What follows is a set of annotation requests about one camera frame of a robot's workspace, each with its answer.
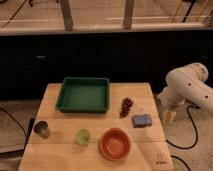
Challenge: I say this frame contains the orange bowl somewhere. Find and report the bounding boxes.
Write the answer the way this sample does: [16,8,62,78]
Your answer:
[99,128,131,161]

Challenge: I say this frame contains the bunch of dark grapes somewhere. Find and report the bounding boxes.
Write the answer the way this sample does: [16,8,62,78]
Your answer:
[120,97,133,118]

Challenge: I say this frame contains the metal cup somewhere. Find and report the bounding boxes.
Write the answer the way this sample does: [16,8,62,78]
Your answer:
[34,121,50,138]

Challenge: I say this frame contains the green plastic tray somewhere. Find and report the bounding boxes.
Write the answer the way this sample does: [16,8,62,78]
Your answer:
[55,77,110,113]

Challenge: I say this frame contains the blue sponge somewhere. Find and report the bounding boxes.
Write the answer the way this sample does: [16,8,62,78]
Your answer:
[132,114,152,128]

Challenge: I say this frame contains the black cable left floor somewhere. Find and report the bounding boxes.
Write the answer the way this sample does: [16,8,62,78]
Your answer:
[0,105,28,145]

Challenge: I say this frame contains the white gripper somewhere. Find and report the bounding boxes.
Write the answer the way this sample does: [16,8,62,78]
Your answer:
[157,86,185,125]

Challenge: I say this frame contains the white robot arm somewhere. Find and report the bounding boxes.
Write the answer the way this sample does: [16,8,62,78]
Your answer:
[157,63,213,126]

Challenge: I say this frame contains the small green cup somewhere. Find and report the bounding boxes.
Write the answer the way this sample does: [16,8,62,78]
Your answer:
[75,129,90,146]

